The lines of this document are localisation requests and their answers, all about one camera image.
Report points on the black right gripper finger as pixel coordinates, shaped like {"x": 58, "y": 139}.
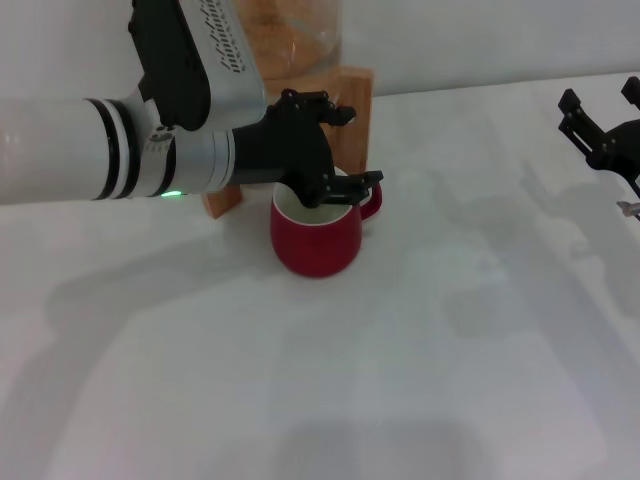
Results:
{"x": 580, "y": 122}
{"x": 632, "y": 91}

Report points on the silver black wrist camera box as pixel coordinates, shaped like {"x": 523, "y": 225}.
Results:
{"x": 190, "y": 65}

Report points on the red ceramic cup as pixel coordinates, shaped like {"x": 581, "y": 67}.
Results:
{"x": 315, "y": 245}

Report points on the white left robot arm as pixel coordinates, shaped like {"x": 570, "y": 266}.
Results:
{"x": 50, "y": 150}

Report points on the glass drink dispenser jar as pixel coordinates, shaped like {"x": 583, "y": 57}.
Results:
{"x": 300, "y": 35}

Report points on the wooden dispenser stand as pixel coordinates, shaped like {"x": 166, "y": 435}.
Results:
{"x": 357, "y": 125}

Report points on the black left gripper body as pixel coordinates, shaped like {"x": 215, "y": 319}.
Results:
{"x": 285, "y": 150}

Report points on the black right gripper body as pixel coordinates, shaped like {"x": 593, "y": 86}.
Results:
{"x": 620, "y": 145}

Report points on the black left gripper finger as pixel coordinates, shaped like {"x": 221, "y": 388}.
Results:
{"x": 352, "y": 187}
{"x": 320, "y": 105}

